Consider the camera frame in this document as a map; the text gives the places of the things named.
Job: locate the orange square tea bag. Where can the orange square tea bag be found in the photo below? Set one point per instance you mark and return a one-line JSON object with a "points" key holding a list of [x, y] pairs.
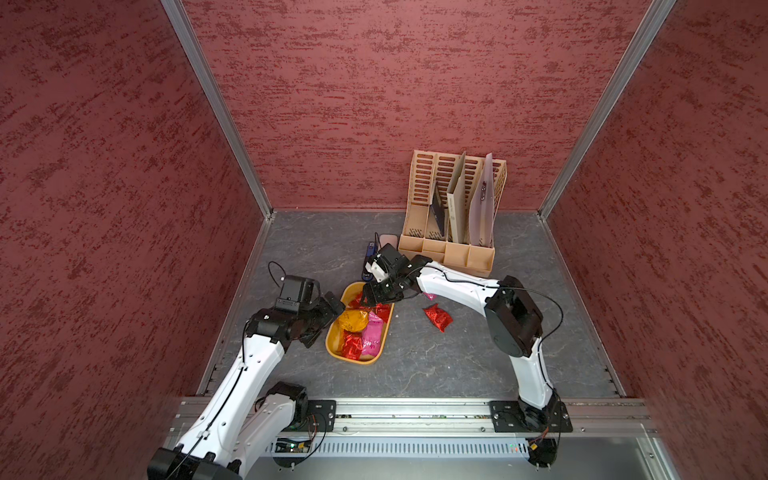
{"points": [[353, 320]]}

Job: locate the aluminium right corner post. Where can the aluminium right corner post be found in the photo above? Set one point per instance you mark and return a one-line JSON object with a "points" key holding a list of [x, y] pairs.
{"points": [[647, 30]]}

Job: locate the beige folder in organizer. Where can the beige folder in organizer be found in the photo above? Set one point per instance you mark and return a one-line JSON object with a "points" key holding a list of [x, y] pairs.
{"points": [[456, 201]]}

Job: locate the pink pencil case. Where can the pink pencil case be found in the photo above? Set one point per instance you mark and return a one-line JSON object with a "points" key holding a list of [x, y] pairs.
{"points": [[389, 239]]}

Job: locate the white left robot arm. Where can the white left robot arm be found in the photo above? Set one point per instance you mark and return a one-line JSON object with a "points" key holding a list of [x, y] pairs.
{"points": [[238, 425]]}

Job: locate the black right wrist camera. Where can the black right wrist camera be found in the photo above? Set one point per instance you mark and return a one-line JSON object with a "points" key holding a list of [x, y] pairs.
{"points": [[387, 264]]}

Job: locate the aluminium left corner post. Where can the aluminium left corner post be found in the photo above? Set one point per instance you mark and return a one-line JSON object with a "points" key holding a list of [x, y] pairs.
{"points": [[184, 31]]}

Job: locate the red tea bag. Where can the red tea bag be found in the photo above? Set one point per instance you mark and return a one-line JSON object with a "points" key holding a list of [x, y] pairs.
{"points": [[440, 318], [358, 302], [352, 346], [383, 311]]}

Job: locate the lilac clipboard in organizer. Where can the lilac clipboard in organizer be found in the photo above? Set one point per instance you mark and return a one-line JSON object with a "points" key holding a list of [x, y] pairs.
{"points": [[481, 209]]}

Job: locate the white vented cable channel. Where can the white vented cable channel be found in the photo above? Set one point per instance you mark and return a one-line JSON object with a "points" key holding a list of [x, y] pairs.
{"points": [[423, 448]]}

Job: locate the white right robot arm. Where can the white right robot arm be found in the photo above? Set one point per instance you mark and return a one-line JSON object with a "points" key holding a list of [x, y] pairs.
{"points": [[514, 320]]}

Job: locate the beige plastic file organizer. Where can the beige plastic file organizer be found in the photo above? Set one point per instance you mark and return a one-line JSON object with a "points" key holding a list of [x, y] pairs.
{"points": [[431, 170]]}

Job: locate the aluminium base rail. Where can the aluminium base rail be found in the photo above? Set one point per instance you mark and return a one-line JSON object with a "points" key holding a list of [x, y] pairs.
{"points": [[476, 417]]}

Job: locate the aluminium corner post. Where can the aluminium corner post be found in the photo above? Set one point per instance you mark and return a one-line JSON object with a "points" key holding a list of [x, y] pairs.
{"points": [[184, 31], [647, 30]]}

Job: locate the black folder in organizer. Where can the black folder in organizer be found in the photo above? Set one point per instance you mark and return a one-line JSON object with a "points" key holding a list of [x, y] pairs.
{"points": [[436, 223]]}

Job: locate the magenta long tea bag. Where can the magenta long tea bag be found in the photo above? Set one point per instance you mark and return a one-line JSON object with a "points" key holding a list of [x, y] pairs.
{"points": [[371, 336]]}

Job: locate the yellow plastic storage tray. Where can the yellow plastic storage tray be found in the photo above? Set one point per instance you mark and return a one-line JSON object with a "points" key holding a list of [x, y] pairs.
{"points": [[334, 337]]}

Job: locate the blue black stapler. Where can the blue black stapler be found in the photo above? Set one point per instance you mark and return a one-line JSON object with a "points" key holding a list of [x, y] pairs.
{"points": [[371, 251]]}

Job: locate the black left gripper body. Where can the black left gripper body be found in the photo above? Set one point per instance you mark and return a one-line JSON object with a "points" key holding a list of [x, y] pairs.
{"points": [[317, 317]]}

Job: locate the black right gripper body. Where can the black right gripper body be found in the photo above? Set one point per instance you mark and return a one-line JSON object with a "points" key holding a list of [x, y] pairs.
{"points": [[387, 290]]}

